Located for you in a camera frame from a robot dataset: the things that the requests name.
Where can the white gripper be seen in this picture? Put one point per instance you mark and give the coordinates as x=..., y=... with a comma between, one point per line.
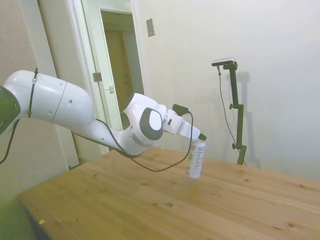
x=181, y=125

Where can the clear bottle with green cap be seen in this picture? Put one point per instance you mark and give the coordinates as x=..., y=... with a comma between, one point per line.
x=196, y=160

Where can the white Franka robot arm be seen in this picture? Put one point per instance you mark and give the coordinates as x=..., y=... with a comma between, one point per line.
x=75, y=107

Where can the metal door hinge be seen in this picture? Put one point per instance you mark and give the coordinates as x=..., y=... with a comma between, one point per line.
x=97, y=77

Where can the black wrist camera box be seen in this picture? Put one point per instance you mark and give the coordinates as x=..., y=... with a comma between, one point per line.
x=180, y=109

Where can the dark green camera stand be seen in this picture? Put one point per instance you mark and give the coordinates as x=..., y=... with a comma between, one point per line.
x=237, y=112

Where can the grey exterior camera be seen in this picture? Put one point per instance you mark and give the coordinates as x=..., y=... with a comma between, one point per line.
x=223, y=61

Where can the grey metal wall plate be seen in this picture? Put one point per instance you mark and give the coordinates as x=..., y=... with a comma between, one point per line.
x=150, y=27

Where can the white door frame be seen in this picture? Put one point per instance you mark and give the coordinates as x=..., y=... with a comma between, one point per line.
x=87, y=62

